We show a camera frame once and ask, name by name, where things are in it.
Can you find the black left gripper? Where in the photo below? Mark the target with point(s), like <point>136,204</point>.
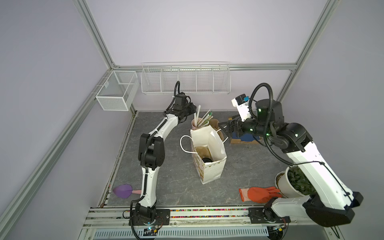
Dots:
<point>193,109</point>

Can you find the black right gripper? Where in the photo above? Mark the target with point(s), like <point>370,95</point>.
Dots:
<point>238,123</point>

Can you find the blue napkin stack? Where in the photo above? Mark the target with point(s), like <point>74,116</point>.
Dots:
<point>243,138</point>

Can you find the single pulp cup carrier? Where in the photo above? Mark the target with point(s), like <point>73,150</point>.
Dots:
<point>203,152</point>

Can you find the white cartoon gift bag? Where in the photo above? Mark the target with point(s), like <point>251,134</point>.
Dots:
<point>207,137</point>

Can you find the black coffee cup lid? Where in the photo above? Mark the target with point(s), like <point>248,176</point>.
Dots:
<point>207,160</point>

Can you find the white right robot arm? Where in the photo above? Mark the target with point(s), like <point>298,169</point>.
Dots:
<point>333,202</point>

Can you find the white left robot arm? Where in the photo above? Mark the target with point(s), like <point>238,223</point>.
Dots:
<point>152,153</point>

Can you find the pink metal straw bucket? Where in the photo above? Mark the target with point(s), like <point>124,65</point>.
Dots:
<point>197,124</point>

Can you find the wrapped straws bundle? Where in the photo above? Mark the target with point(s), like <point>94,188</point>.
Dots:
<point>206,116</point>

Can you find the cardboard napkin tray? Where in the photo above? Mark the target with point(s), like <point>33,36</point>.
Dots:
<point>235,142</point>

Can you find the stacked pulp cup carriers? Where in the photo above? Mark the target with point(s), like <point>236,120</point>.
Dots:
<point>214,123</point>

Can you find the potted green plant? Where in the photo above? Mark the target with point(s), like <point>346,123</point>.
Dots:
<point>292,183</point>

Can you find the red rubber glove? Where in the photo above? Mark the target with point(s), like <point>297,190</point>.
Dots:
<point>259,195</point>

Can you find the purple pink spatula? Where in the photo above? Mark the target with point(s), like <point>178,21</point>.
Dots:
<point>125,191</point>

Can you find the long white wire basket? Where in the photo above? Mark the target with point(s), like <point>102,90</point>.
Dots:
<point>195,77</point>

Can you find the small white wire basket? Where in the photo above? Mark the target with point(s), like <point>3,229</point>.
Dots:
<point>118,91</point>

